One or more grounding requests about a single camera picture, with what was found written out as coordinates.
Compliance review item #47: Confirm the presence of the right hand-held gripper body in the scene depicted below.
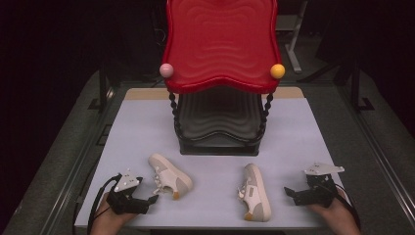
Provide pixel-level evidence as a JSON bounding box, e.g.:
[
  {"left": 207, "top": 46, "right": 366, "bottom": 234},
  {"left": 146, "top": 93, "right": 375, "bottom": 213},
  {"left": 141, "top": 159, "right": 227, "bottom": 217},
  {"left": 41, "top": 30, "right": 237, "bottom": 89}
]
[{"left": 293, "top": 162, "right": 346, "bottom": 209}]

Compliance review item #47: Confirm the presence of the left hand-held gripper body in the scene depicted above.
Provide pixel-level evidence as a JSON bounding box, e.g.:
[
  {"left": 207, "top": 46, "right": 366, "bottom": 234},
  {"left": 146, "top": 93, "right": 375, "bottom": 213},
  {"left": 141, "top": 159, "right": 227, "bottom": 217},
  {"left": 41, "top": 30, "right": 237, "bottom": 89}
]
[{"left": 106, "top": 168, "right": 152, "bottom": 215}]

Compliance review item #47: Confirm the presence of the white sneaker with yellow heel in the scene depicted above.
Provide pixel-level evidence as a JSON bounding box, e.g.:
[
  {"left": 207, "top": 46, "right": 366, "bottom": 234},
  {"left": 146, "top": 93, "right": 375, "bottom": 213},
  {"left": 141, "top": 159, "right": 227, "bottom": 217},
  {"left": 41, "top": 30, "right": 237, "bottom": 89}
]
[
  {"left": 148, "top": 153, "right": 194, "bottom": 201},
  {"left": 237, "top": 163, "right": 272, "bottom": 223}
]

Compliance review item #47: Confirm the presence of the person's left hand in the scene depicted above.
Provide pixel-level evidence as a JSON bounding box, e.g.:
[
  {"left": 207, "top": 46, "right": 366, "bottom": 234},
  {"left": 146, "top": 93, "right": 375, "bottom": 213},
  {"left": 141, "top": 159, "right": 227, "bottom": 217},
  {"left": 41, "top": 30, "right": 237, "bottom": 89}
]
[{"left": 90, "top": 193, "right": 139, "bottom": 235}]

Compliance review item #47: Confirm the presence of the person's right hand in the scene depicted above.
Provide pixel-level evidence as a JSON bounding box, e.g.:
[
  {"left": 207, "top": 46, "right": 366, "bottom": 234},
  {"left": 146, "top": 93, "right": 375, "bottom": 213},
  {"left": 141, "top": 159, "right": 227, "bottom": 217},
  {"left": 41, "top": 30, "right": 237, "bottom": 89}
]
[{"left": 307, "top": 189, "right": 362, "bottom": 235}]

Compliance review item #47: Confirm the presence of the black metal stand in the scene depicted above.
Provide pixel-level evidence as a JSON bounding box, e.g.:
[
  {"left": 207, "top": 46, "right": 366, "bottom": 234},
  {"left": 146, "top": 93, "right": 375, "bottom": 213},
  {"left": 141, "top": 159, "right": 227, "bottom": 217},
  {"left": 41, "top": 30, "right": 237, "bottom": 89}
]
[
  {"left": 349, "top": 58, "right": 376, "bottom": 114},
  {"left": 87, "top": 60, "right": 115, "bottom": 114}
]

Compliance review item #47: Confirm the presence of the black cable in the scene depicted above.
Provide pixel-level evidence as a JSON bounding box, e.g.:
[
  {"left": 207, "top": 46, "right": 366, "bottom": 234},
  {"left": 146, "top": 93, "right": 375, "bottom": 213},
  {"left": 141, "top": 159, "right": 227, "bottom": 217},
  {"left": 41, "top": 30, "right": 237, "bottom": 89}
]
[
  {"left": 85, "top": 173, "right": 122, "bottom": 235},
  {"left": 335, "top": 183, "right": 362, "bottom": 230}
]

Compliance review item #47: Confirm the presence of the grey metal table frame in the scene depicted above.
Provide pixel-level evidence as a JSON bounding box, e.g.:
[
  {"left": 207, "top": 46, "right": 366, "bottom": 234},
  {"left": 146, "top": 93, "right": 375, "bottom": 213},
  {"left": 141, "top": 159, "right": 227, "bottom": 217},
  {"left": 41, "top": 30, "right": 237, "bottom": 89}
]
[{"left": 274, "top": 0, "right": 309, "bottom": 74}]

